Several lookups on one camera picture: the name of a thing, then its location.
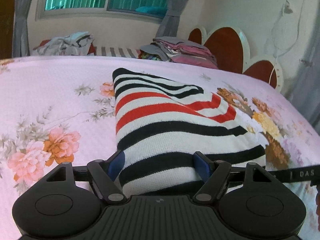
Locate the striped black red white sweater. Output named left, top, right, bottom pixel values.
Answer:
left=112, top=68, right=267, bottom=196

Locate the crumpled light blue clothes pile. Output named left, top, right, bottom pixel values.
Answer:
left=31, top=31, right=96, bottom=56

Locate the pink floral bed sheet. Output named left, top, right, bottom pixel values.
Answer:
left=1, top=56, right=319, bottom=239

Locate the grey white striped mattress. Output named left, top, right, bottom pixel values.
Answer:
left=95, top=46, right=140, bottom=59

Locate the colourful floral cloth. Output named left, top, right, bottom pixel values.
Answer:
left=138, top=51, right=162, bottom=61

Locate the red white scalloped headboard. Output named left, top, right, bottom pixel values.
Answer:
left=188, top=26, right=284, bottom=92

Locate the folded pink grey bedding stack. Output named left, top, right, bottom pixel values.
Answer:
left=140, top=36, right=218, bottom=69

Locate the right grey curtain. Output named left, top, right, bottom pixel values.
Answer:
left=156, top=0, right=189, bottom=37

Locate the grey curtain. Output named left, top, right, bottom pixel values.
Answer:
left=12, top=0, right=32, bottom=57
left=156, top=0, right=189, bottom=37

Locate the left grey curtain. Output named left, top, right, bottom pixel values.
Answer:
left=12, top=0, right=32, bottom=57

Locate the white wall cable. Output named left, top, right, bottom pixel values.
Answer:
left=268, top=0, right=307, bottom=86

